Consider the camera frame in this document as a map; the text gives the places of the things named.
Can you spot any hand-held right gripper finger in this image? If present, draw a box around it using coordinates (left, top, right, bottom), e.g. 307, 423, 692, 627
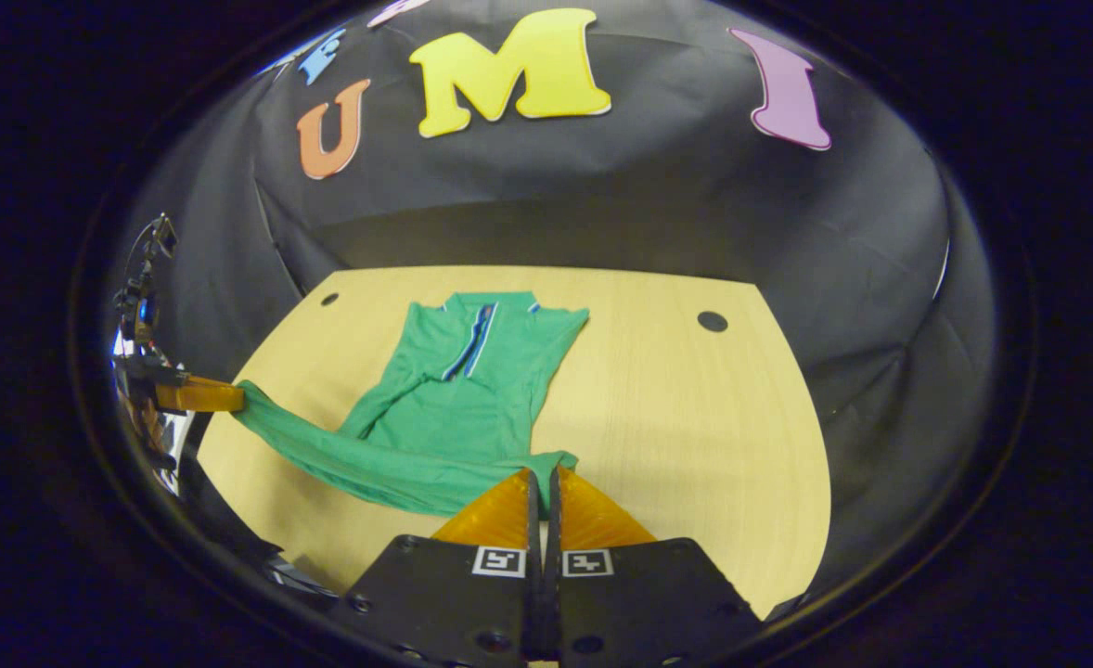
545, 464, 763, 668
338, 467, 545, 668

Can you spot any green T-shirt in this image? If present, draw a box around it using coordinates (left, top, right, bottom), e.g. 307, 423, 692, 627
231, 290, 592, 519

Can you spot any black backdrop cloth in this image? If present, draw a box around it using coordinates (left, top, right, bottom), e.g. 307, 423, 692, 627
106, 0, 1002, 604

